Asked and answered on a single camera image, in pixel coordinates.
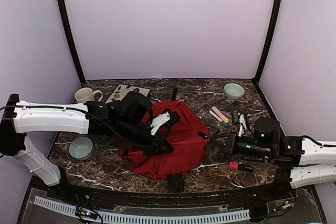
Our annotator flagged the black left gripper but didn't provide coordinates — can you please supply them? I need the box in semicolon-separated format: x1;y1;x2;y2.
116;117;172;157

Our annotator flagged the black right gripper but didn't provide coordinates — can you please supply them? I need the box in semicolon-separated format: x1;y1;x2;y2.
212;131;273;159

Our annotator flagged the pink and black highlighter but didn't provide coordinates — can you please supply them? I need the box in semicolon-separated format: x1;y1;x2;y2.
229;162;254;173

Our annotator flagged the red student backpack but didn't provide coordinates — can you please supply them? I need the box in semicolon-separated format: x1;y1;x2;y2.
119;101;209;193

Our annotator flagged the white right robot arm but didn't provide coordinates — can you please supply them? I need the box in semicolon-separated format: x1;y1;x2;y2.
210;117;335;200

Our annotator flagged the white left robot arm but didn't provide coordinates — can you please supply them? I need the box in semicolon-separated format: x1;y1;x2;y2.
1;92;180;201

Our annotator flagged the teal capped white marker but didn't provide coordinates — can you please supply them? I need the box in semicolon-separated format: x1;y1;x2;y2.
209;110;227;127

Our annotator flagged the pink yellow pastel highlighter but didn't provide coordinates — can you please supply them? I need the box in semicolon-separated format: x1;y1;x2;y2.
212;106;229;123

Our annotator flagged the floral ceramic trivet tile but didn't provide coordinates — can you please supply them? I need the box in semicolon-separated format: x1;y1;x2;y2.
106;84;151;103

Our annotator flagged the green bowl back right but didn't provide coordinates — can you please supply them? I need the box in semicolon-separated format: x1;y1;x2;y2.
224;83;245;100

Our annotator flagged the green bowl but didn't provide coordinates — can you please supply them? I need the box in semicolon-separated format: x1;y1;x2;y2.
224;83;245;100
69;137;93;161

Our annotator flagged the green bowl front left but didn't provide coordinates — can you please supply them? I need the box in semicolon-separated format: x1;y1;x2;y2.
69;137;93;161

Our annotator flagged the cream floral mug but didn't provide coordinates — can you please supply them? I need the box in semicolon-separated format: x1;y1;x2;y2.
74;87;103;103

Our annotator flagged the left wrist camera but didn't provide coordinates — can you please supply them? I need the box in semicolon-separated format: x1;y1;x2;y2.
150;110;181;135

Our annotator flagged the black curved table edge rail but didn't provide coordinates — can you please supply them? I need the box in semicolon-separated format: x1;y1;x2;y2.
31;176;313;209

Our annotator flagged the white slotted cable duct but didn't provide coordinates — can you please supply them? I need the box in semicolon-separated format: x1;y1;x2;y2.
33;196;251;223

